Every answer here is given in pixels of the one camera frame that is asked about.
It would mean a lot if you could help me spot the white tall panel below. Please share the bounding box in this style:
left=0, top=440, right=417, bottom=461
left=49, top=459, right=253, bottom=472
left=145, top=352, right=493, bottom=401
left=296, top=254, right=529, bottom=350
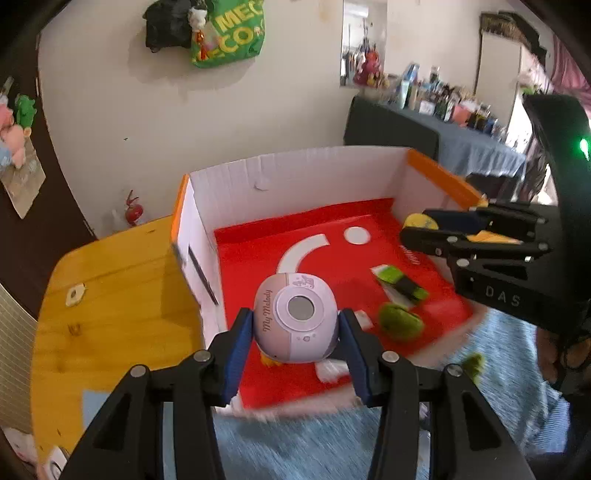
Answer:
left=475, top=13, right=551, bottom=136

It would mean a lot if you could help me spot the white power bank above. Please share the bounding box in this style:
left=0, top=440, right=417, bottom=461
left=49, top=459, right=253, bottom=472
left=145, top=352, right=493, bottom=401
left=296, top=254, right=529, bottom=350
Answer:
left=41, top=444, right=71, bottom=480

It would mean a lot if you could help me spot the green tote bag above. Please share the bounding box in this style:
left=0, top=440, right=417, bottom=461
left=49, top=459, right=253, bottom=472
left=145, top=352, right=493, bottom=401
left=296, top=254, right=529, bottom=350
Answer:
left=190, top=0, right=267, bottom=69

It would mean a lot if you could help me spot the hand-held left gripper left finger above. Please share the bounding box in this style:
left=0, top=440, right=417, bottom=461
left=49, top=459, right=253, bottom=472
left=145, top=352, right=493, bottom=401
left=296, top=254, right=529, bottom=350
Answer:
left=60, top=308, right=254, bottom=480

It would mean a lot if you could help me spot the pink rabbit plush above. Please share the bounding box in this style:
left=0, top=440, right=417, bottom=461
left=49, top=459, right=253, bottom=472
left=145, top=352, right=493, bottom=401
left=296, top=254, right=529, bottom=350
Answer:
left=353, top=48, right=384, bottom=86

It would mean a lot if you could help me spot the side table with blue cloth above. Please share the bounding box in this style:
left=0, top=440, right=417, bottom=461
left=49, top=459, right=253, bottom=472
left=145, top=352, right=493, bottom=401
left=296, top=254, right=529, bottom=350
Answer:
left=344, top=95, right=527, bottom=179

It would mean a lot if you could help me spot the black bag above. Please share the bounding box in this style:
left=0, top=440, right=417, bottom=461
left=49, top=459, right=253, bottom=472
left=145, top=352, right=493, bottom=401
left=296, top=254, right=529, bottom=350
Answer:
left=143, top=0, right=199, bottom=52

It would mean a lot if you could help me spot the pink round speaker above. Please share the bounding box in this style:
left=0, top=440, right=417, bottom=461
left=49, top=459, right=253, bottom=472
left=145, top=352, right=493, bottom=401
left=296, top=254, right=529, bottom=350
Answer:
left=253, top=272, right=340, bottom=365

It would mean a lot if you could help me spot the light pink plush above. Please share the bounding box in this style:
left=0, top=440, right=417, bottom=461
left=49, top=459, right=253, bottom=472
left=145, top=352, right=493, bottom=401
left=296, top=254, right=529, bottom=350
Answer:
left=0, top=124, right=27, bottom=168

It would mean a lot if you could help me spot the dark brown door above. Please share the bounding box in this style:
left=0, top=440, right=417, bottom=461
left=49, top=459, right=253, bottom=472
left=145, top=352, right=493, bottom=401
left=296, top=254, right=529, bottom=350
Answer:
left=0, top=46, right=98, bottom=315

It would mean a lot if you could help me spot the person's right hand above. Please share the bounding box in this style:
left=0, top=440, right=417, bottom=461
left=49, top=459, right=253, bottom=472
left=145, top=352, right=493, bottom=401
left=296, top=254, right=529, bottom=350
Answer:
left=536, top=325, right=591, bottom=384

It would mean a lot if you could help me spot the white cat charm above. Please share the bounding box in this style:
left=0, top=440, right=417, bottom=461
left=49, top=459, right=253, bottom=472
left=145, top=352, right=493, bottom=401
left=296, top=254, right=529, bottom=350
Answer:
left=188, top=7, right=209, bottom=48

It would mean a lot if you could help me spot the fluffy blue blanket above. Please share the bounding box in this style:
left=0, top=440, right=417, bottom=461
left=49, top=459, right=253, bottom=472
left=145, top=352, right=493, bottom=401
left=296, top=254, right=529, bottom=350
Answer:
left=81, top=305, right=573, bottom=480

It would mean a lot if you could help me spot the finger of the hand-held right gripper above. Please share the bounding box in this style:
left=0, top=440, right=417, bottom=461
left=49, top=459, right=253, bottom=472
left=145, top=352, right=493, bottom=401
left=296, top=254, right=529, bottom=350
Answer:
left=399, top=226, right=552, bottom=268
left=422, top=200, right=550, bottom=234

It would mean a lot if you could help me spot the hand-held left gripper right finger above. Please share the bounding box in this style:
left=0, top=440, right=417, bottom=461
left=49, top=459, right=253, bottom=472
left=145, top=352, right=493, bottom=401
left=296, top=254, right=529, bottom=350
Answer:
left=338, top=308, right=536, bottom=480

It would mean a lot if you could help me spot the green black small toy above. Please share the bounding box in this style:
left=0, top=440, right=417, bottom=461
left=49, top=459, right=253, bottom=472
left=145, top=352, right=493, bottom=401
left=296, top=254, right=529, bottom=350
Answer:
left=372, top=264, right=429, bottom=305

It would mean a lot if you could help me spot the orange cardboard box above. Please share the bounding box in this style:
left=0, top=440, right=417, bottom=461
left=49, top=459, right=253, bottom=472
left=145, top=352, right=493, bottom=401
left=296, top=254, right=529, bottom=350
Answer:
left=170, top=147, right=490, bottom=412

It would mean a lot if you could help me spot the yellow cap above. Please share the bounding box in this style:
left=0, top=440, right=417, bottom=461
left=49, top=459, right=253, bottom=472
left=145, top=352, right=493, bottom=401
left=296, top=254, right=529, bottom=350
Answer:
left=402, top=213, right=520, bottom=245

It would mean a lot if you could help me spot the wall mirror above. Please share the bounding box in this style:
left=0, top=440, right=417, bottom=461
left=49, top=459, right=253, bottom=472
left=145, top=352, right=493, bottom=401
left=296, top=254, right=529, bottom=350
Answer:
left=341, top=0, right=389, bottom=88

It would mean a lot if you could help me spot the red paper sheet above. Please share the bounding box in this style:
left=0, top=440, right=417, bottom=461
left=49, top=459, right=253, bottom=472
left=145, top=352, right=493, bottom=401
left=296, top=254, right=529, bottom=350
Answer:
left=215, top=198, right=476, bottom=409

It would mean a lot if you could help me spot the row of bottles and boxes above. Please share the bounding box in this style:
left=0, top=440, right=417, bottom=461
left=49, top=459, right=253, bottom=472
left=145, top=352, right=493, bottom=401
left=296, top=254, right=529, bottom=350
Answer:
left=388, top=62, right=522, bottom=145

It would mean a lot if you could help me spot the green frog plush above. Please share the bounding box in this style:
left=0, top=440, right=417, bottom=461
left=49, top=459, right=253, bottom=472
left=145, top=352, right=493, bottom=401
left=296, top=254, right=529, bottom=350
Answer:
left=14, top=93, right=38, bottom=128

